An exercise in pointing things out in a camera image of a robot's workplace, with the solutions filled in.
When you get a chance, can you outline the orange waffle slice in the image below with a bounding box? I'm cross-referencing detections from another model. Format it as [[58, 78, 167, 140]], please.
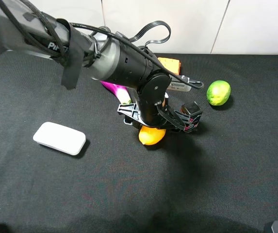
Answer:
[[158, 57, 181, 75]]

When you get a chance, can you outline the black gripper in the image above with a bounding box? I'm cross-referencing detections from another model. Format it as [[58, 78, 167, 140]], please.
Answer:
[[117, 72, 195, 133]]

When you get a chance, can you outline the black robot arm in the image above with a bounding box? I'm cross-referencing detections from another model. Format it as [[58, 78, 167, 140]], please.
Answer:
[[0, 0, 203, 133]]

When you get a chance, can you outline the purple eggplant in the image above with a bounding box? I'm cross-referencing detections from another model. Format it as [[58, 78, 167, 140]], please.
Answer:
[[101, 81, 132, 104]]

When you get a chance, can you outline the green lime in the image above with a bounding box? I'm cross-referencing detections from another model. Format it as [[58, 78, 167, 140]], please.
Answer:
[[206, 80, 231, 106]]

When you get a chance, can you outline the black cable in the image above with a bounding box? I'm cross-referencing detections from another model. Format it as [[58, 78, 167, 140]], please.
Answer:
[[0, 0, 205, 89]]

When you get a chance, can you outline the black red tin box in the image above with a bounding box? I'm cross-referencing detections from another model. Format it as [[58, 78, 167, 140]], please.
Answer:
[[181, 101, 202, 133]]

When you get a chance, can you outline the black table cloth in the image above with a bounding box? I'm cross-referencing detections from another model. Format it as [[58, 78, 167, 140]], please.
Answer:
[[0, 52, 278, 233]]

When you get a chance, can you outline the yellow orange mango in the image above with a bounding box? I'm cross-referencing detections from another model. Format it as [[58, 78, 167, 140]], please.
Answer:
[[138, 126, 166, 146]]

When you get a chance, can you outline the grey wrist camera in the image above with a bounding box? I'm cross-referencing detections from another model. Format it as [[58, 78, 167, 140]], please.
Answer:
[[167, 75, 191, 92]]

